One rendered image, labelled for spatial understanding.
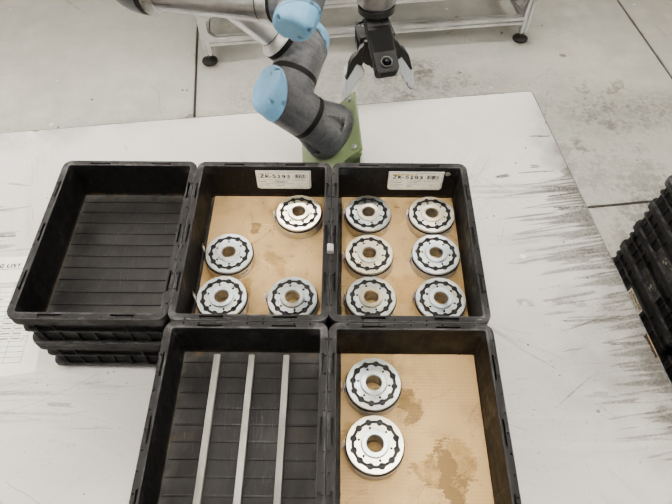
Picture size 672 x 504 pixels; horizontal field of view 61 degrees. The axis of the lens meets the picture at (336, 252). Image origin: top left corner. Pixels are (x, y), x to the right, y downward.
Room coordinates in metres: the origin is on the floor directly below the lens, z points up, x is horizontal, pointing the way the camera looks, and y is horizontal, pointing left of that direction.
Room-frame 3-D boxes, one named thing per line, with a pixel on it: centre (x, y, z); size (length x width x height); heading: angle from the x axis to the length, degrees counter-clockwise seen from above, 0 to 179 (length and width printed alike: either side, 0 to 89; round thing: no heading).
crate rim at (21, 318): (0.69, 0.46, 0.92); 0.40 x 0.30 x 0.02; 179
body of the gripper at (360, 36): (1.00, -0.08, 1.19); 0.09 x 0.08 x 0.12; 9
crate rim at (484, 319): (0.68, -0.14, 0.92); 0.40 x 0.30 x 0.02; 179
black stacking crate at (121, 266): (0.69, 0.46, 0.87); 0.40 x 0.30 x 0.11; 179
